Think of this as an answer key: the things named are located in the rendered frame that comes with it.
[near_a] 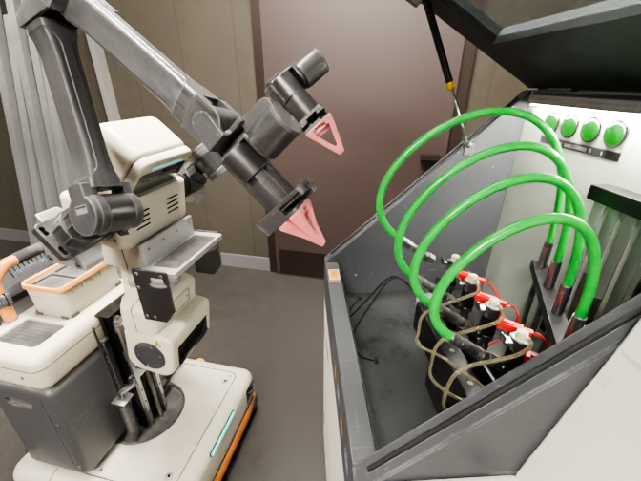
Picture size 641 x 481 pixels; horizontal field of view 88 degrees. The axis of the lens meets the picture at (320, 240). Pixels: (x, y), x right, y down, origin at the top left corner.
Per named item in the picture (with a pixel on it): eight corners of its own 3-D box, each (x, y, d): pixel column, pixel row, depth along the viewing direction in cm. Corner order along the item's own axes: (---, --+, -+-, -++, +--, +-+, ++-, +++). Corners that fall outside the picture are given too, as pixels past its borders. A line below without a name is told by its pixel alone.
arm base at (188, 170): (188, 166, 113) (166, 175, 103) (202, 152, 110) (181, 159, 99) (205, 187, 115) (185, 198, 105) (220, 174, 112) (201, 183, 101)
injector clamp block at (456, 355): (409, 346, 89) (416, 300, 82) (445, 345, 89) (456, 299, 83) (466, 487, 58) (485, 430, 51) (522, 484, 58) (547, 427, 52)
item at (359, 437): (324, 303, 113) (325, 261, 106) (338, 303, 113) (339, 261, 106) (348, 520, 57) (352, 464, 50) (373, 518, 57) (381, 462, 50)
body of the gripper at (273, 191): (306, 195, 49) (270, 156, 47) (262, 235, 53) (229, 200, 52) (316, 182, 54) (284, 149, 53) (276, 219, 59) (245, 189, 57)
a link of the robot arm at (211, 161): (210, 175, 110) (197, 162, 108) (230, 157, 105) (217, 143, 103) (197, 186, 102) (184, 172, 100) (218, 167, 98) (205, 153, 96)
